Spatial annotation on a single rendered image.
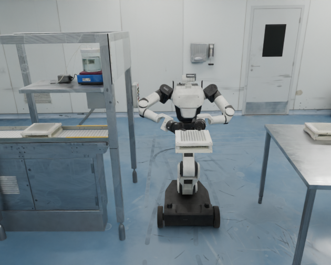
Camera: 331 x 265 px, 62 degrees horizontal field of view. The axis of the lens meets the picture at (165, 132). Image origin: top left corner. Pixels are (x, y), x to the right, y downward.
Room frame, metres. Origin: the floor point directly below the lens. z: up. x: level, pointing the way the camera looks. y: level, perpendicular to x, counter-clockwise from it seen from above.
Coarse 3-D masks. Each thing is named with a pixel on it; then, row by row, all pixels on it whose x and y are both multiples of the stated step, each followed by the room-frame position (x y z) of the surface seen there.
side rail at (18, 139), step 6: (0, 138) 2.03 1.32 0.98; (6, 138) 2.02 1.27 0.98; (12, 138) 2.02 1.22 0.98; (18, 138) 2.02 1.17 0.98; (24, 138) 2.02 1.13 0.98; (30, 138) 2.02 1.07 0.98; (36, 138) 2.02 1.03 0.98; (42, 138) 2.02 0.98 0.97; (48, 138) 2.02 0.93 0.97; (54, 138) 2.02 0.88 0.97; (60, 138) 2.01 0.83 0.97; (66, 138) 2.01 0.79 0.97; (72, 138) 2.01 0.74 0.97; (78, 138) 2.01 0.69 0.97; (84, 138) 2.01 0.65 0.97; (90, 138) 2.01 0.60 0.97; (96, 138) 2.01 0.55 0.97; (102, 138) 2.01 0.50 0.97; (108, 138) 2.02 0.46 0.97
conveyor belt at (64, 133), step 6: (0, 132) 2.25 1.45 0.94; (6, 132) 2.24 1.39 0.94; (12, 132) 2.24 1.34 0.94; (18, 132) 2.24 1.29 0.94; (60, 132) 2.22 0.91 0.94; (66, 132) 2.22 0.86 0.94; (72, 132) 2.22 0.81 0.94; (78, 132) 2.21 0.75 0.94; (84, 132) 2.21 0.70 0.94; (90, 132) 2.21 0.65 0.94; (96, 132) 2.21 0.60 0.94; (102, 132) 2.20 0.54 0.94
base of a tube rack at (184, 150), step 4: (180, 148) 1.67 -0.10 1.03; (184, 148) 1.67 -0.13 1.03; (188, 148) 1.67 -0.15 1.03; (192, 148) 1.66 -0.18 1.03; (196, 148) 1.66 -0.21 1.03; (200, 148) 1.66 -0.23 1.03; (204, 148) 1.66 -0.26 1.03; (176, 152) 1.65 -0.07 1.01; (180, 152) 1.65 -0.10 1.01; (184, 152) 1.65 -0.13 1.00; (188, 152) 1.65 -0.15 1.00; (192, 152) 1.65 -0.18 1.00; (196, 152) 1.64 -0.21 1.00; (200, 152) 1.64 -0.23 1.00; (204, 152) 1.64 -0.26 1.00; (208, 152) 1.64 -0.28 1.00
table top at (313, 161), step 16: (272, 128) 2.38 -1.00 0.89; (288, 128) 2.38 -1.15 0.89; (288, 144) 2.02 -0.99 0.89; (304, 144) 2.01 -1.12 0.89; (320, 144) 2.01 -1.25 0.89; (288, 160) 1.79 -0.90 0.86; (304, 160) 1.73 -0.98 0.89; (320, 160) 1.73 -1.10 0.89; (304, 176) 1.51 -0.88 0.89; (320, 176) 1.51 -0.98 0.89
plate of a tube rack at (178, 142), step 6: (204, 132) 1.83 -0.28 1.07; (180, 138) 1.73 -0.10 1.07; (198, 138) 1.72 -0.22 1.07; (210, 138) 1.72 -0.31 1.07; (180, 144) 1.65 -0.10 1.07; (186, 144) 1.65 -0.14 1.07; (192, 144) 1.65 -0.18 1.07; (198, 144) 1.64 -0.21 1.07; (204, 144) 1.64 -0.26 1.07; (210, 144) 1.64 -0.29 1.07
